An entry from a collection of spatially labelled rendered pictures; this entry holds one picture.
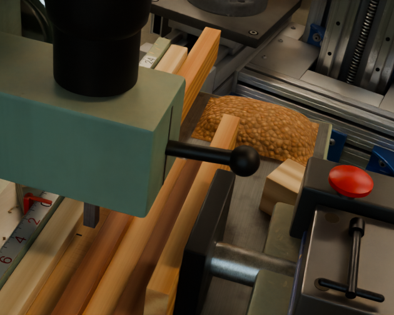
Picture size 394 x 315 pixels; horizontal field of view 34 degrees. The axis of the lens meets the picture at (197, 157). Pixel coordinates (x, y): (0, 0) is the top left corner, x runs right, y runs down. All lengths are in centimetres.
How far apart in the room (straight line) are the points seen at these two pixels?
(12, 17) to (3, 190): 30
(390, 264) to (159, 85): 18
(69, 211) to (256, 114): 25
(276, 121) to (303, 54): 60
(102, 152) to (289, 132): 31
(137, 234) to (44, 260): 7
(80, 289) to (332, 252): 16
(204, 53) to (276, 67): 47
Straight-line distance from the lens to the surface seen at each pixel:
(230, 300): 50
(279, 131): 65
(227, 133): 53
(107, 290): 43
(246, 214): 57
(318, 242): 42
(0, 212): 71
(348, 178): 43
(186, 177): 51
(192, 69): 69
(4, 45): 44
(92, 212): 46
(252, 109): 66
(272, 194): 56
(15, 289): 43
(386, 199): 45
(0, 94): 39
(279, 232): 47
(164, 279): 40
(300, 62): 122
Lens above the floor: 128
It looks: 37 degrees down
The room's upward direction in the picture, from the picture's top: 9 degrees clockwise
